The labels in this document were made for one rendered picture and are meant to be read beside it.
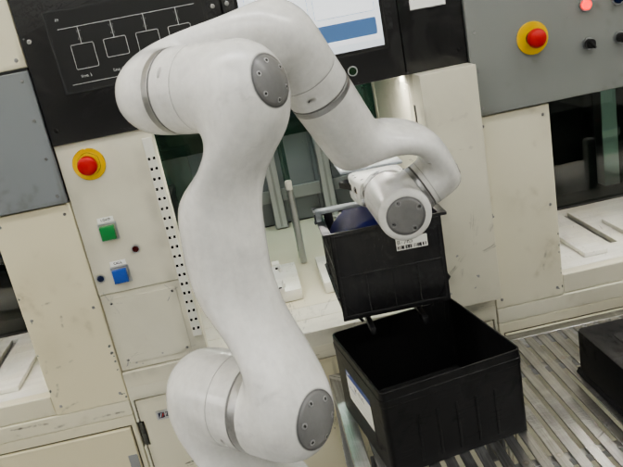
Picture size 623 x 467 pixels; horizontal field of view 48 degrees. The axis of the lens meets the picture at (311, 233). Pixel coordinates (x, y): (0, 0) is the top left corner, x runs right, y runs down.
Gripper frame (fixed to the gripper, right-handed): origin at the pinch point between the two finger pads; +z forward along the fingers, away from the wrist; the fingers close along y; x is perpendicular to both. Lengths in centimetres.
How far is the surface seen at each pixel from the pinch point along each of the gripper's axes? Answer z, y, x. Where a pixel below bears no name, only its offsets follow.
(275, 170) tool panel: 99, -16, -17
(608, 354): -20, 37, -38
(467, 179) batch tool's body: 10.4, 22.5, -8.2
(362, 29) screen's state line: 15.1, 5.6, 26.1
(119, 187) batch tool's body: 15, -51, 3
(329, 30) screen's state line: 15.0, -1.3, 27.2
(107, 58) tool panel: 15, -46, 30
